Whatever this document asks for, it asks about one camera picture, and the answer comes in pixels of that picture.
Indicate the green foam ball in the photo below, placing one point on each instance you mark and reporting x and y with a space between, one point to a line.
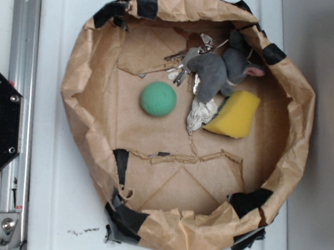
158 99

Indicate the bunch of silver keys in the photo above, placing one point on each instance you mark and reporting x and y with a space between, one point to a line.
197 44

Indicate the yellow sponge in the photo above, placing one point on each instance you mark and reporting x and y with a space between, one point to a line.
236 115

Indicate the grey plush mouse toy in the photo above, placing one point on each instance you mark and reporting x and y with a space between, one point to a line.
220 74

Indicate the brown paper bag bin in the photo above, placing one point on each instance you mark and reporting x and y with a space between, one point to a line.
162 187

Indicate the white plastic tray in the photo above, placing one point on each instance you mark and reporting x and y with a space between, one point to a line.
65 212

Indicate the aluminium profile rail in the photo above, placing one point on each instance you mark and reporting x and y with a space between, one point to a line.
22 72

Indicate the metal corner bracket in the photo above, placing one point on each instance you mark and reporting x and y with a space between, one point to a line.
10 232

